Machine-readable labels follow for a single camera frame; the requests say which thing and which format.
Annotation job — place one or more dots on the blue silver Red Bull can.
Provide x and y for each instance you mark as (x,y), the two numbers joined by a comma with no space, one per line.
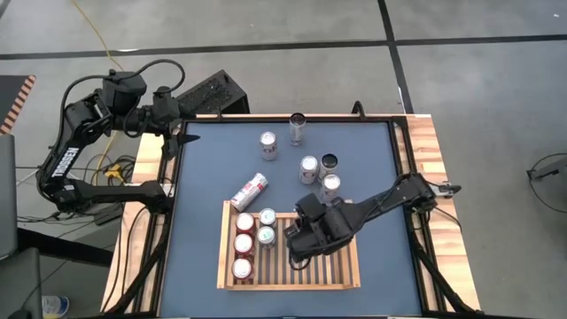
(267,216)
(266,235)

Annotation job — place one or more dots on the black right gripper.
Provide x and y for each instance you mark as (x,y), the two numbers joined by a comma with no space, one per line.
(328,230)

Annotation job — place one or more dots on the black base beam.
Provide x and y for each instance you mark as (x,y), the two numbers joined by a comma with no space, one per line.
(66,248)

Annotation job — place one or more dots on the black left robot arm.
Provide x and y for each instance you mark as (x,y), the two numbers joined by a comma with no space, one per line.
(66,161)

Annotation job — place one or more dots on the grey stand base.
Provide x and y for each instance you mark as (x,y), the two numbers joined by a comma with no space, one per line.
(551,169)

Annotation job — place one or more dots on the wooden slatted shelf tray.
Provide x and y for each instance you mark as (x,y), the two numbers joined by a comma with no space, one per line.
(248,283)

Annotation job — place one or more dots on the red can sideways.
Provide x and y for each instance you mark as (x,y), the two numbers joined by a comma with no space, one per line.
(249,192)

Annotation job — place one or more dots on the black mat with striped edge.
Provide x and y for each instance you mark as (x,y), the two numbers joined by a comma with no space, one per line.
(11,95)

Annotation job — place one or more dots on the black mesh computer case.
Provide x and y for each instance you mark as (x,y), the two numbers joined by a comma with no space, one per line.
(212,93)

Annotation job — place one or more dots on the white Celsius drink can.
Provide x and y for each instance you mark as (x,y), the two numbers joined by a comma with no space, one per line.
(329,162)
(297,124)

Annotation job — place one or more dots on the black metal table frame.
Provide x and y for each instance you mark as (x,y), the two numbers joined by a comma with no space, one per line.
(345,119)

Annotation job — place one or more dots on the white blue container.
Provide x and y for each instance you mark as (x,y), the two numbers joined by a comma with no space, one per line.
(55,305)

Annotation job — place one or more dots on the grey panel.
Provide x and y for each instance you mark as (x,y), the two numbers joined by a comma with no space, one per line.
(6,195)

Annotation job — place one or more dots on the blue table mat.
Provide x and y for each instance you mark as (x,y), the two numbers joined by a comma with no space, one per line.
(199,266)

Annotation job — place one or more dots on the silver Diet Coke can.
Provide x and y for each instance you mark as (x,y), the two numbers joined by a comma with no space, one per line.
(331,182)
(308,165)
(268,142)

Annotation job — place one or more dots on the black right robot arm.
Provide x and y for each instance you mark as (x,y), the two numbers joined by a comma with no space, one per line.
(390,199)

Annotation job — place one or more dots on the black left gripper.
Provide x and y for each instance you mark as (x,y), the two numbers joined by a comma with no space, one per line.
(166,111)

